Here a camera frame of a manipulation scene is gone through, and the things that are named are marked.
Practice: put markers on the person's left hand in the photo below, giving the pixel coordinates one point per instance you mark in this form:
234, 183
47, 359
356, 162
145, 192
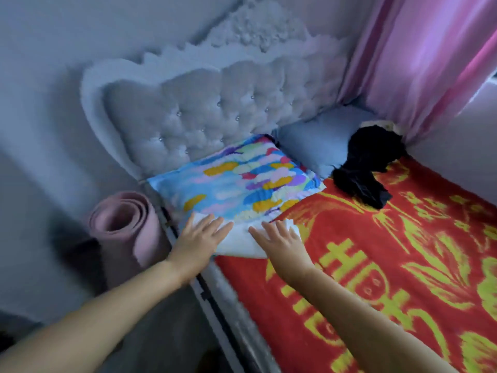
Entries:
196, 246

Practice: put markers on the person's right hand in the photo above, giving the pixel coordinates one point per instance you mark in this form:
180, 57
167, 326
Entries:
286, 248

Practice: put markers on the white long garment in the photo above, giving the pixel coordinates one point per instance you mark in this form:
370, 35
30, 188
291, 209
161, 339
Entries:
237, 243

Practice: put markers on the black garment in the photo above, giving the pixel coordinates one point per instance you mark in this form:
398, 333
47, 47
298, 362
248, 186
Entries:
369, 163

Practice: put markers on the person's left forearm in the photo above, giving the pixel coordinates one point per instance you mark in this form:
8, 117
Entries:
85, 326

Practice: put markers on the person's right forearm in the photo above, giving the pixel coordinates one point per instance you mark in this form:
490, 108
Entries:
365, 326

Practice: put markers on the white bed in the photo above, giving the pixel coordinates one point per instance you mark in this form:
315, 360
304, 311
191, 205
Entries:
233, 314

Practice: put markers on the pink rolled mat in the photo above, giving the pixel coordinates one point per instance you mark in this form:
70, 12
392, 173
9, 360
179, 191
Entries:
124, 229

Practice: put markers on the colourful patterned pillow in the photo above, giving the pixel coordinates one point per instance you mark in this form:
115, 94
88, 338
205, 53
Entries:
233, 178

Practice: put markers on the grey pillow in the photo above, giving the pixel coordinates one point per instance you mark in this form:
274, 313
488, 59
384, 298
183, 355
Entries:
322, 140

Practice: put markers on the red bedsheet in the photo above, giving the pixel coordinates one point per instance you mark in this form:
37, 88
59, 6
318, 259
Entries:
404, 275

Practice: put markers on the white tufted headboard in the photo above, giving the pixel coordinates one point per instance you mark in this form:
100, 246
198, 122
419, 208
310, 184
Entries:
217, 105

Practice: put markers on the wide pink curtain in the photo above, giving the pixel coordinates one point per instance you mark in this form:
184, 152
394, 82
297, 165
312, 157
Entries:
427, 58

